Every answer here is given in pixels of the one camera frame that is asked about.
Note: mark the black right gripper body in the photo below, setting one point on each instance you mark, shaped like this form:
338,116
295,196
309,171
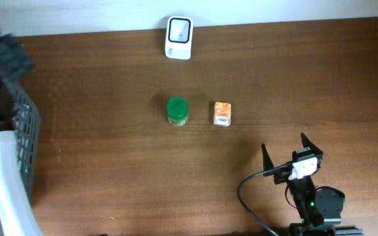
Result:
281,177

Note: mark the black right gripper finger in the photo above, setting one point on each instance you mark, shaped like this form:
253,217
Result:
267,162
308,144

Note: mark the orange tissue pack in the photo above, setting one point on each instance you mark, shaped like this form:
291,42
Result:
222,114

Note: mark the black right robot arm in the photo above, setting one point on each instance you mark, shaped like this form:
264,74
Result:
320,207

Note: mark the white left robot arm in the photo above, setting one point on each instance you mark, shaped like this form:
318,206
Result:
16,216

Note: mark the green lidded jar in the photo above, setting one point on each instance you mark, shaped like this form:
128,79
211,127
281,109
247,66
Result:
177,111

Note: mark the grey mesh basket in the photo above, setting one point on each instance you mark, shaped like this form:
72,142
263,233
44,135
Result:
27,124

